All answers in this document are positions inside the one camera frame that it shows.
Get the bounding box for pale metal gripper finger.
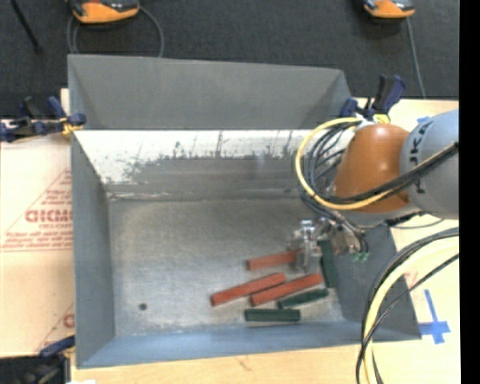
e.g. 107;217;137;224
286;220;318;251
291;241;320;274

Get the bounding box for red-brown flat block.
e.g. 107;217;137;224
249;273;324;308
246;250;302;272
210;272;287;307

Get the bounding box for grey metal bin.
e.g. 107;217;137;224
66;54;422;370

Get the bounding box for brown cardboard board red print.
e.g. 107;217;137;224
0;88;77;359

